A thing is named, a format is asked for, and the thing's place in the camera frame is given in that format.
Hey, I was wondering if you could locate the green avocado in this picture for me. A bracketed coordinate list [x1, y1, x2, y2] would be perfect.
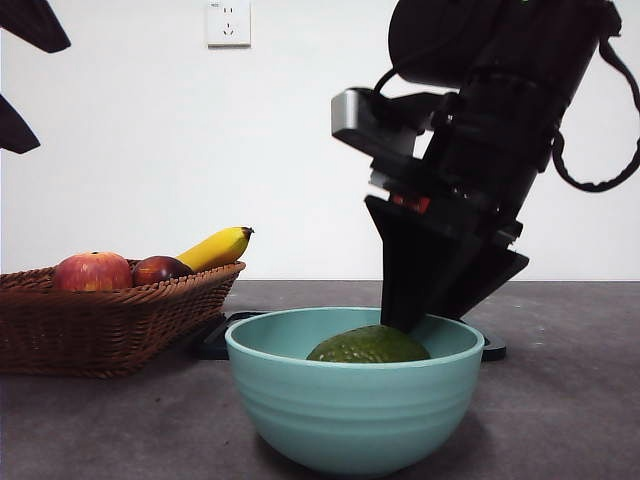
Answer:
[305, 323, 431, 362]

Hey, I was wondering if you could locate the teal bowl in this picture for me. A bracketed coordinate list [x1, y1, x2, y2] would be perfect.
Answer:
[224, 306, 485, 476]

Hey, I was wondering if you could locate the red yellow apple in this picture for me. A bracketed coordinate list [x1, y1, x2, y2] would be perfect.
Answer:
[53, 251, 135, 293]

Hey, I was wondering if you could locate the dark red plum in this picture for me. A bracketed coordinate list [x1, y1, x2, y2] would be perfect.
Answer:
[131, 255, 195, 288]

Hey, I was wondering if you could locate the yellow banana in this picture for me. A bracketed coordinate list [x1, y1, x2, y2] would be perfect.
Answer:
[175, 226, 255, 274]

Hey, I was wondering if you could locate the brown wicker basket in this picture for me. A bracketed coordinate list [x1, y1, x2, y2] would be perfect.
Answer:
[0, 259, 247, 380]

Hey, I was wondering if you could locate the black rectangular tray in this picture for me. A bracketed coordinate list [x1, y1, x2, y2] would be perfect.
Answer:
[187, 310, 508, 361]

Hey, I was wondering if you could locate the black cable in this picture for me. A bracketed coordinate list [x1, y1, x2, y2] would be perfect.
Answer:
[372, 68, 451, 101]
[548, 34, 640, 194]

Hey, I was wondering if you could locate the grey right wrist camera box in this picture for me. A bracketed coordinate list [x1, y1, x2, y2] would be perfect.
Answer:
[330, 88, 431, 154]

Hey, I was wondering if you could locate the white wall socket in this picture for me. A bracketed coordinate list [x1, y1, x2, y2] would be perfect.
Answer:
[207, 0, 252, 50]

